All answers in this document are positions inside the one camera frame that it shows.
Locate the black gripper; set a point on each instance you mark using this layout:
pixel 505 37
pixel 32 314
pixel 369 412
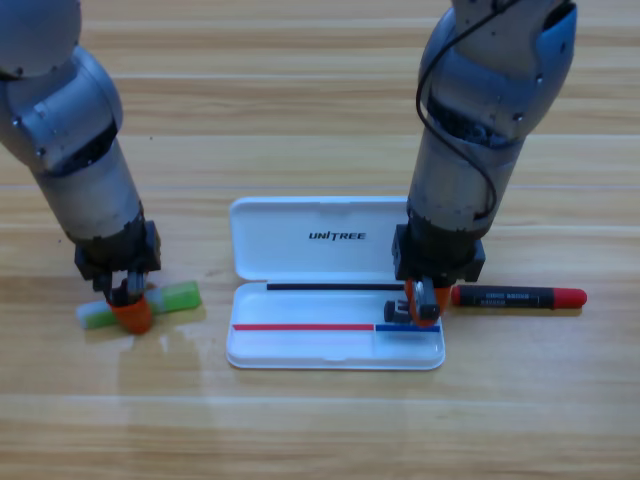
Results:
pixel 120 250
pixel 435 255

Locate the green white highlighter pen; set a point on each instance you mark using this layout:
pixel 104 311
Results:
pixel 180 295

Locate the red black marker pen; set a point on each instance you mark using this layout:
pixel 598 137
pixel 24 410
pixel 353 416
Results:
pixel 500 296

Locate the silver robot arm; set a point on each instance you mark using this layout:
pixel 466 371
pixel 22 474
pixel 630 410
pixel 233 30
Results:
pixel 460 175
pixel 75 175

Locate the white Unitree pencil case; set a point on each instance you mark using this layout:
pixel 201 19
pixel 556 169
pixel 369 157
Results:
pixel 310 345

